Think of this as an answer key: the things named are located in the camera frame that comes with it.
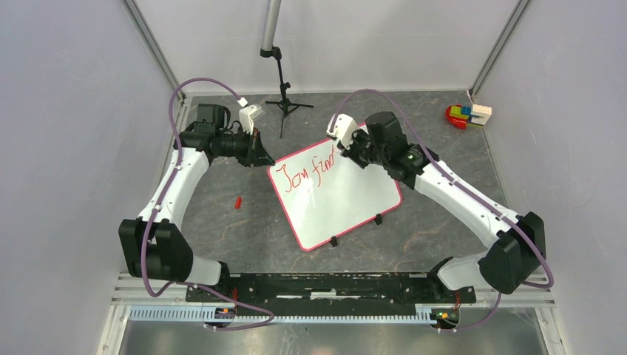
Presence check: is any black camera tripod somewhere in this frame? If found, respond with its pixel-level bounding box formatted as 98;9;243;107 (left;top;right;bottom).
260;47;314;138

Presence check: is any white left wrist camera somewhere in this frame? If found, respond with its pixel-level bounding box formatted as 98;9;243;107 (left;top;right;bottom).
237;96;263;135

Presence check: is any blue slotted cable duct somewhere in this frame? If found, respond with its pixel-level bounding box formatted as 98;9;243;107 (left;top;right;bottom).
128;304;461;325

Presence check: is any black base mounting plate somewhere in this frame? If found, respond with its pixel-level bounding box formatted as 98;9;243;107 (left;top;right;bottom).
214;272;476;317

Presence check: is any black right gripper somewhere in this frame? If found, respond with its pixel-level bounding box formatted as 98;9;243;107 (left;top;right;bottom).
337;126;388;169

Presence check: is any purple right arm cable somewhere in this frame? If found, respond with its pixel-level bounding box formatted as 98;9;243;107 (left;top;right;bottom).
331;89;555;334

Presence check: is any grey metal pole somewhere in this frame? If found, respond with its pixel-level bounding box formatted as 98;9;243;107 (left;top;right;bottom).
260;0;282;58

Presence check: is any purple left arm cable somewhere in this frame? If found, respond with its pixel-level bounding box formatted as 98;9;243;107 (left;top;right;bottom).
140;78;277;332

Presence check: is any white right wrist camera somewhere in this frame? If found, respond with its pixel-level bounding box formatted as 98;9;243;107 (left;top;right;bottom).
326;114;360;150

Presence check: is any pink-framed whiteboard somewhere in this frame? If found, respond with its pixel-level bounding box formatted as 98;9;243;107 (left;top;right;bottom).
267;139;403;251

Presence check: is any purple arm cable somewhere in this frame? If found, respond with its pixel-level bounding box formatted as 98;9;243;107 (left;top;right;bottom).
331;89;555;334
140;78;277;332

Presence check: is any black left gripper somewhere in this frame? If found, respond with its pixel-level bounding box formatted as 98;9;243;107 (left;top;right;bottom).
217;126;276;169

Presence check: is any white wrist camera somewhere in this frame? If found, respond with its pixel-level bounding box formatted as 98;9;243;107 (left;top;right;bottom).
237;96;263;135
326;114;360;150

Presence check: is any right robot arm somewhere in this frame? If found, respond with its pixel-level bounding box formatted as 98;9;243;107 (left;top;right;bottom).
327;112;546;302

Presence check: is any colourful toy block stack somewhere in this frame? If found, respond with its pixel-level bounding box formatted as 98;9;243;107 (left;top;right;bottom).
444;104;492;129

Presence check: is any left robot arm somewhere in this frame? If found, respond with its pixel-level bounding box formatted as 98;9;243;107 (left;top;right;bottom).
118;104;274;302

